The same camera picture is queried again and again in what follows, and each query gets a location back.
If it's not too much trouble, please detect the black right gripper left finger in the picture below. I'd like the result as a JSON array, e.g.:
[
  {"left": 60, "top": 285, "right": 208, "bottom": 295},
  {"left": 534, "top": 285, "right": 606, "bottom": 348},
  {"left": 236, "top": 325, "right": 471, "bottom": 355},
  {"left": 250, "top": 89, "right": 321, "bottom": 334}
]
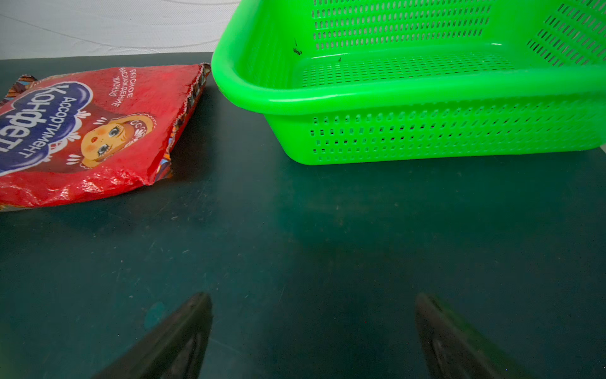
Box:
[{"left": 95, "top": 292, "right": 213, "bottom": 378}]

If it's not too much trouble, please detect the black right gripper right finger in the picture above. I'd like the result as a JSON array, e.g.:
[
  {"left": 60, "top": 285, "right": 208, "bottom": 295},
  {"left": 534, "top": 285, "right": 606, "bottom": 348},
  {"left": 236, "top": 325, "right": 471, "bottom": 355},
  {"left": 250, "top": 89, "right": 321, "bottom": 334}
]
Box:
[{"left": 415, "top": 293, "right": 530, "bottom": 379}]

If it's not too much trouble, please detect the red candy bag with doll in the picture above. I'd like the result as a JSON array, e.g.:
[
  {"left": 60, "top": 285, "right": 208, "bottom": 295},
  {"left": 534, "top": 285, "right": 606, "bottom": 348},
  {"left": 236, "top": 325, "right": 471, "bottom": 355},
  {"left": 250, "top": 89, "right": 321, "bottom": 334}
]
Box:
[{"left": 1, "top": 63, "right": 211, "bottom": 212}]

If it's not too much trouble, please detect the green plastic basket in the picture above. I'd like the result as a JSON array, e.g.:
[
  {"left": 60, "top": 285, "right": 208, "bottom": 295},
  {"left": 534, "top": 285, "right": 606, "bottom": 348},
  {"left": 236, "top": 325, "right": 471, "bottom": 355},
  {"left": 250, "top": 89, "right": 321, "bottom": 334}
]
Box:
[{"left": 211, "top": 1, "right": 605, "bottom": 165}]

